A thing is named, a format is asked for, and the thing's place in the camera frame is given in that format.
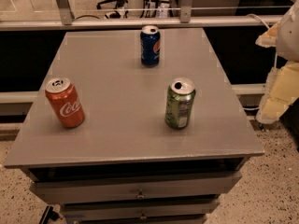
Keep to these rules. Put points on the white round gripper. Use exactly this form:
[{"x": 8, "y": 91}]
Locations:
[{"x": 288, "y": 36}]

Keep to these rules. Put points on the blue pepsi can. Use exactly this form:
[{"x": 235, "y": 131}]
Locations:
[{"x": 150, "y": 45}]

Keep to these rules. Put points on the green soda can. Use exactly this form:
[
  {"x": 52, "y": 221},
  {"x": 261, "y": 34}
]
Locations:
[{"x": 180, "y": 97}]

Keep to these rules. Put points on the red coca-cola can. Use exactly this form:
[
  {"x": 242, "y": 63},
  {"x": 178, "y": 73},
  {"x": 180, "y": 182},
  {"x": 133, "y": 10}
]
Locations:
[{"x": 64, "y": 100}]

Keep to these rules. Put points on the top grey drawer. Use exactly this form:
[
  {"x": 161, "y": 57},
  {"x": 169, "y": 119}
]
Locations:
[{"x": 135, "y": 188}]

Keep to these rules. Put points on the grey drawer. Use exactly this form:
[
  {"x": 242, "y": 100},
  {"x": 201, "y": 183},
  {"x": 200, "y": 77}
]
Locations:
[
  {"x": 135, "y": 188},
  {"x": 139, "y": 210}
]

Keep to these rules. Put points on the black office chair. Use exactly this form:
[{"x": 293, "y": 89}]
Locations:
[{"x": 119, "y": 10}]

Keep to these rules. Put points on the grey drawer cabinet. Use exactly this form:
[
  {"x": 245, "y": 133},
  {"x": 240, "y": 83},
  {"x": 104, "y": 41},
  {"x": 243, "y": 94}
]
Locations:
[{"x": 124, "y": 133}]

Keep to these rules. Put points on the right metal post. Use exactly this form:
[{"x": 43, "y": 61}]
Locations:
[{"x": 185, "y": 10}]

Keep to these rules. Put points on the metal post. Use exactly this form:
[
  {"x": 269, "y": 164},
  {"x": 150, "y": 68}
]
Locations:
[
  {"x": 65, "y": 12},
  {"x": 185, "y": 10}
]

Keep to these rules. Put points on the left metal post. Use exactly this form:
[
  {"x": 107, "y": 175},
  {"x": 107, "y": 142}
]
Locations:
[{"x": 65, "y": 12}]

